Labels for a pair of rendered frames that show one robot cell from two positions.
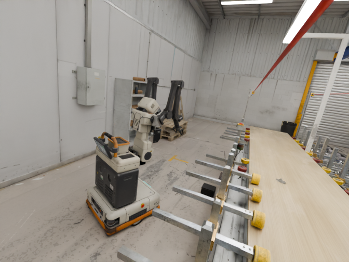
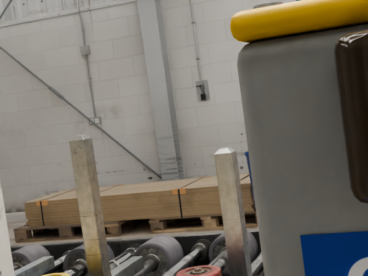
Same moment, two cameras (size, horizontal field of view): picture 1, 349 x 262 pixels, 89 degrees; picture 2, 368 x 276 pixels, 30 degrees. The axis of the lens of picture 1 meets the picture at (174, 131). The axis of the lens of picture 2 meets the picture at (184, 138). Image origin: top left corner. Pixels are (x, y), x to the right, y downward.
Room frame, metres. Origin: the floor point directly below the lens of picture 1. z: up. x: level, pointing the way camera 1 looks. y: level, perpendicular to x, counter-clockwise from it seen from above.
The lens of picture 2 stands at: (2.15, -0.62, 1.21)
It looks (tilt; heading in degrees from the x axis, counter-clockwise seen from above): 3 degrees down; 268
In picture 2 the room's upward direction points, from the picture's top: 8 degrees counter-clockwise
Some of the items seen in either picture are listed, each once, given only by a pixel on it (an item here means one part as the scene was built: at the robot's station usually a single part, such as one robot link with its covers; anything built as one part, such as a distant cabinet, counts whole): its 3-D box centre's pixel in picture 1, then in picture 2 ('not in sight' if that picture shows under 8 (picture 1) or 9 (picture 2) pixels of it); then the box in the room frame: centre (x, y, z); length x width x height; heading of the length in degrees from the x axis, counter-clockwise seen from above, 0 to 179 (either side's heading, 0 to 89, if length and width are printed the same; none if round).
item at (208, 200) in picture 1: (212, 201); not in sight; (0.89, -0.27, 0.95); 0.50 x 0.04 x 0.04; 69
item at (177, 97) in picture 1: (176, 100); not in sight; (2.03, 0.02, 1.40); 0.11 x 0.06 x 0.43; 47
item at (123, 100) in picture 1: (133, 114); not in sight; (4.13, 1.01, 0.78); 0.90 x 0.45 x 1.55; 159
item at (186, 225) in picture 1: (201, 231); not in sight; (0.66, -0.18, 0.95); 0.50 x 0.04 x 0.04; 69
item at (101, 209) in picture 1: (97, 205); not in sight; (1.59, 0.70, 0.23); 0.41 x 0.02 x 0.08; 46
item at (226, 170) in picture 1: (219, 202); not in sight; (0.92, -0.32, 0.93); 0.04 x 0.04 x 0.48; 69
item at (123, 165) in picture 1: (118, 168); not in sight; (1.78, 0.56, 0.59); 0.55 x 0.34 x 0.83; 46
